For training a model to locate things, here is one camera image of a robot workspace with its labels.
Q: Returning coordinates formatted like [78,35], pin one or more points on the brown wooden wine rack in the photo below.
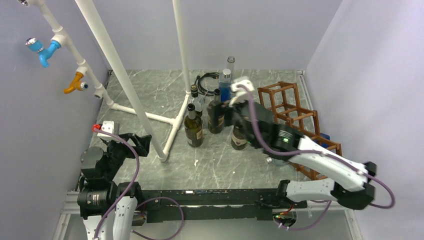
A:
[283,100]

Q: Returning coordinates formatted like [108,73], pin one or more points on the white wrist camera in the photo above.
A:
[107,126]
[243,89]

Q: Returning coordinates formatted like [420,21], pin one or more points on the blue plastic faucet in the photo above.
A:
[44,54]

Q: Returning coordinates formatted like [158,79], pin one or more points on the tall clear glass bottle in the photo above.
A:
[231,64]

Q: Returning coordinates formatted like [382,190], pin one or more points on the tall blue liquid bottle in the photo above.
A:
[225,84]

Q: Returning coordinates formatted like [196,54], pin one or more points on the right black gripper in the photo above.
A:
[223,108]

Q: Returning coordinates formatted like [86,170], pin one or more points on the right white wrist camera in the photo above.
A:
[243,89]

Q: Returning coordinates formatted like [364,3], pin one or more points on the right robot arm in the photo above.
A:
[342,183]

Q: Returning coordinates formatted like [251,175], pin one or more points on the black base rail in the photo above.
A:
[214,204]

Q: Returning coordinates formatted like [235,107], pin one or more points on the orange plastic faucet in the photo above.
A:
[76,84]

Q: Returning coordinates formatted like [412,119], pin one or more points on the dark wine bottle cream label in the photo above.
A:
[238,140]

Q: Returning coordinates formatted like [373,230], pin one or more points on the dark green wine bottle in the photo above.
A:
[193,125]

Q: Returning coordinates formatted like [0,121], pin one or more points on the white PVC pipe frame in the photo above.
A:
[97,27]

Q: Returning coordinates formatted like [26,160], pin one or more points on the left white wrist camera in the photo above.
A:
[107,126]

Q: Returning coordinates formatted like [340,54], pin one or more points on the blue clear bottle lying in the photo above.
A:
[276,162]

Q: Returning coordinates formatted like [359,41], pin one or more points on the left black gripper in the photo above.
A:
[141,143]

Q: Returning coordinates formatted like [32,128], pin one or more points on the green wine bottle silver neck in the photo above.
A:
[215,118]

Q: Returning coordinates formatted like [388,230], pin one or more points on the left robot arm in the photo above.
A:
[107,208]

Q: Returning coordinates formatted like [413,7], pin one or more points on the clear square liquor bottle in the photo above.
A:
[197,100]

